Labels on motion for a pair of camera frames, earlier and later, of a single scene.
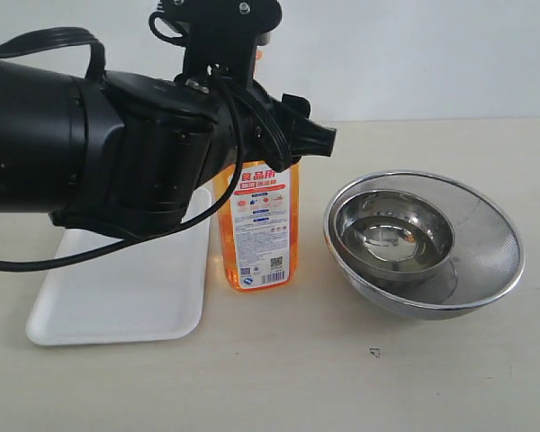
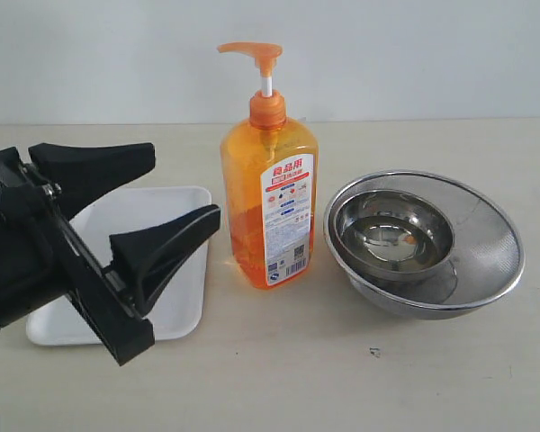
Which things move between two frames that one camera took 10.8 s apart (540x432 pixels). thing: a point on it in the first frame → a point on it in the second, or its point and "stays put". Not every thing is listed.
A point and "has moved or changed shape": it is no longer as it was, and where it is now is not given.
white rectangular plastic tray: [155, 289] stays put
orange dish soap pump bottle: [256, 239] has moved or changed shape
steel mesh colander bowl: [422, 245] stays put
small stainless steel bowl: [393, 236] stays put
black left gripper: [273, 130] → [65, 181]
